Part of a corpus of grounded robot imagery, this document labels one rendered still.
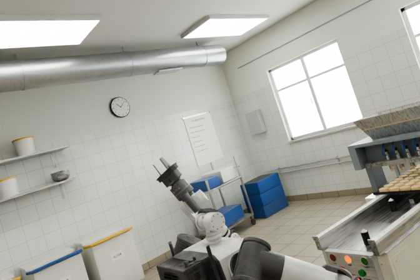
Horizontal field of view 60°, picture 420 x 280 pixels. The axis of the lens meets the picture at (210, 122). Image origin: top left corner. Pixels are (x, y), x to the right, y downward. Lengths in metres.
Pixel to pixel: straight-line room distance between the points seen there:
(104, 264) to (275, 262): 3.58
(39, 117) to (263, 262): 4.37
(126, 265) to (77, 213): 1.00
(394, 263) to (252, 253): 0.70
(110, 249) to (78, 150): 1.46
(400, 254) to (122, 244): 3.53
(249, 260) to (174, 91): 5.26
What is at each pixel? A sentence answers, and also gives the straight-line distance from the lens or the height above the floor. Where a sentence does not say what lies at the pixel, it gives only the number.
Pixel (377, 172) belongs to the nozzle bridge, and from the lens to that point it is 2.57.
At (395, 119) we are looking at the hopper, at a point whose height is 1.27.
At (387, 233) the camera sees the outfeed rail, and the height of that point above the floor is 0.90.
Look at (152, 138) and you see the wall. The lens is 5.80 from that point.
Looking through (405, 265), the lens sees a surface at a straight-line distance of 1.78.
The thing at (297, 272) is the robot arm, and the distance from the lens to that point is 1.21.
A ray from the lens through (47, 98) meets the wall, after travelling 5.33.
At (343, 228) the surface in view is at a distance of 1.95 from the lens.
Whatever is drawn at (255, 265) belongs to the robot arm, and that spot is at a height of 1.07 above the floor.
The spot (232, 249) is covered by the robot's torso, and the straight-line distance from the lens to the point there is 1.31.
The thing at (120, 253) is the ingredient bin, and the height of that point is 0.53.
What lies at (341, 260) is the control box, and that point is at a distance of 1.79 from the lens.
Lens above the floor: 1.47
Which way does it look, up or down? 3 degrees up
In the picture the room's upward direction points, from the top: 18 degrees counter-clockwise
